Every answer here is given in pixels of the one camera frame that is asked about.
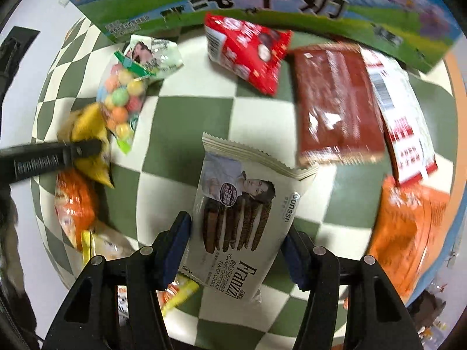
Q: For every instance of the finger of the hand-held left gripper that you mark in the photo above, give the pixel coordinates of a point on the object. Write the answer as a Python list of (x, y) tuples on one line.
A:
[(85, 148)]

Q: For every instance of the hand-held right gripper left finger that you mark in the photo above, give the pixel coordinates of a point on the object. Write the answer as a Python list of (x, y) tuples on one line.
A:
[(178, 251)]

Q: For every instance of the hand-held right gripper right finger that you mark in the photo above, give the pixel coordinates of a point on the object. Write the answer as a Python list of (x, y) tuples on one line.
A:
[(294, 262)]

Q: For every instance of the yellow red snack packet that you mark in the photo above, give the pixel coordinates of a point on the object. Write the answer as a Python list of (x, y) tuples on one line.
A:
[(178, 293)]

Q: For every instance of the orange snack packet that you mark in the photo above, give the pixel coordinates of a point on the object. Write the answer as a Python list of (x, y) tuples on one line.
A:
[(401, 233), (73, 204)]

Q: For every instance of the bag of colourful candy balls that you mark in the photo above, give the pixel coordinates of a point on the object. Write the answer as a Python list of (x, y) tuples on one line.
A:
[(120, 94)]

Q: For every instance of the clear bag of buns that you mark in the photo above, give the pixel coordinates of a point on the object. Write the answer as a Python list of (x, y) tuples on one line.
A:
[(109, 244)]

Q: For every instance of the white chocolate cookie packet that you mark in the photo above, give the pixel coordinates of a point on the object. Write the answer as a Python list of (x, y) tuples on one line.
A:
[(240, 189)]

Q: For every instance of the small photo print cookie packet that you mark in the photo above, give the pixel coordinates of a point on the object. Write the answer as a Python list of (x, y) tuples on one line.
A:
[(160, 56)]

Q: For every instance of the printed cardboard box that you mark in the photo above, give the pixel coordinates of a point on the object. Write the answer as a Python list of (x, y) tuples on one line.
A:
[(146, 11)]

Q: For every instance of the brown red snack packet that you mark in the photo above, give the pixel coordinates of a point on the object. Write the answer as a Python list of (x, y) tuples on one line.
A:
[(335, 105)]

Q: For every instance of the white red barcode packet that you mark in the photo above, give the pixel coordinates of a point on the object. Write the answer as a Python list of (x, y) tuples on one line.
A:
[(401, 116)]

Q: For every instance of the red noodle packet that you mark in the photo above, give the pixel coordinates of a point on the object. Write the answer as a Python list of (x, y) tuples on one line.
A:
[(244, 58)]

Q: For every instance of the green white checkered blanket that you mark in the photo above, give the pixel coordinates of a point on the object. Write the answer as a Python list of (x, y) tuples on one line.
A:
[(189, 116)]

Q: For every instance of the dark cloth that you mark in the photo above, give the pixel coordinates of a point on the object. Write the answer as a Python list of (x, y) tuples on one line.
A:
[(14, 269)]

